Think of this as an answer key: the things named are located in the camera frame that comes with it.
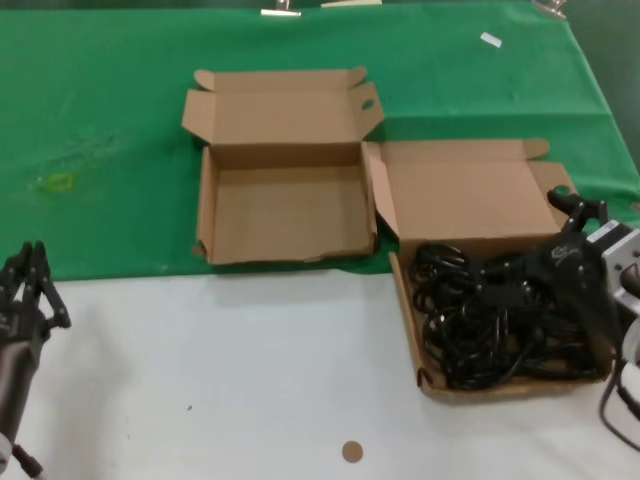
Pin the cardboard box with oval hole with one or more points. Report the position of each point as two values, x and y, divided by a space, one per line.
290 215

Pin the green tablecloth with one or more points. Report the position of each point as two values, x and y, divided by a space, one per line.
100 100

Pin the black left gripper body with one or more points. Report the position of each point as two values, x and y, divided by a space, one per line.
22 350

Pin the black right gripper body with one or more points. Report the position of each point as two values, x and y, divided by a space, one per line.
575 280

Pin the round brown sticker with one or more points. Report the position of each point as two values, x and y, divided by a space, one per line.
352 451

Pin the beige flat card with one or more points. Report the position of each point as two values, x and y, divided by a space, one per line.
350 3

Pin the white tape strip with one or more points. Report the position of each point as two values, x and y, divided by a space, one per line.
491 39

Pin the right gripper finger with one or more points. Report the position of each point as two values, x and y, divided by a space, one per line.
585 210
507 280

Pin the cardboard box with round hole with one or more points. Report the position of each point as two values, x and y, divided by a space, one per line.
465 200

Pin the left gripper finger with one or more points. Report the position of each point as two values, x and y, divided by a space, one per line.
14 282
42 285

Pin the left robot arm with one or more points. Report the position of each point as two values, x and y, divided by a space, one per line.
4 447

